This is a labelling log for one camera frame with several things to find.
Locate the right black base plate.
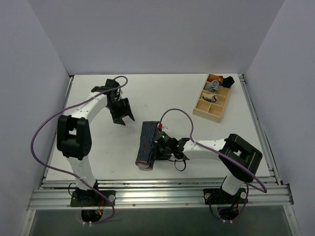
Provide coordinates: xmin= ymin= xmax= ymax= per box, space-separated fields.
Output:
xmin=203 ymin=188 xmax=248 ymax=206

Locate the grey rolled garment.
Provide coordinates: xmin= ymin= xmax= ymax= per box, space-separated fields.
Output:
xmin=204 ymin=80 xmax=220 ymax=93

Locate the orange rolled garment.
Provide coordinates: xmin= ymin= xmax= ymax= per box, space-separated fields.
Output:
xmin=217 ymin=76 xmax=224 ymax=85

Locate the purple cable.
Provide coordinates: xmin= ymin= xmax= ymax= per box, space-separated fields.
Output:
xmin=158 ymin=109 xmax=268 ymax=219
xmin=30 ymin=75 xmax=128 ymax=224

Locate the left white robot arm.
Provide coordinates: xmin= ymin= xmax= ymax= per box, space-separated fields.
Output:
xmin=57 ymin=76 xmax=135 ymax=206

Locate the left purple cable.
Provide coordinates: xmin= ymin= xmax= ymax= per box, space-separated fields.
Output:
xmin=30 ymin=75 xmax=128 ymax=224

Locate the beige rolled garment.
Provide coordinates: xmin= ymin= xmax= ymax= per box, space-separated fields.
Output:
xmin=201 ymin=92 xmax=217 ymax=103

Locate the black rolled garment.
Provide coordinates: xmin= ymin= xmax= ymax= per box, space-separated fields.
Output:
xmin=221 ymin=76 xmax=235 ymax=89

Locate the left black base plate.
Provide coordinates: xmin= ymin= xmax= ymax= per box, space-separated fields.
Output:
xmin=70 ymin=190 xmax=116 ymax=207

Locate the aluminium rail frame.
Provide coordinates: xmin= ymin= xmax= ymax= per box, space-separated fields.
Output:
xmin=21 ymin=176 xmax=301 ymax=236

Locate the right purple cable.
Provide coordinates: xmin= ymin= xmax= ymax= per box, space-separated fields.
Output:
xmin=158 ymin=109 xmax=268 ymax=219

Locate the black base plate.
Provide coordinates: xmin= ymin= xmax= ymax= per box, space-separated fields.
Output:
xmin=70 ymin=190 xmax=116 ymax=207
xmin=203 ymin=188 xmax=248 ymax=206

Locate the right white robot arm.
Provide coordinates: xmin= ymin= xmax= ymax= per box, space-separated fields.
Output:
xmin=154 ymin=131 xmax=263 ymax=203

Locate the wooden compartment tray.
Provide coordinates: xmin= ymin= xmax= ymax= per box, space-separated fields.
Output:
xmin=192 ymin=74 xmax=235 ymax=123

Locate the navy striped underwear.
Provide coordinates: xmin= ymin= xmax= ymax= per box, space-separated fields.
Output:
xmin=135 ymin=121 xmax=159 ymax=171

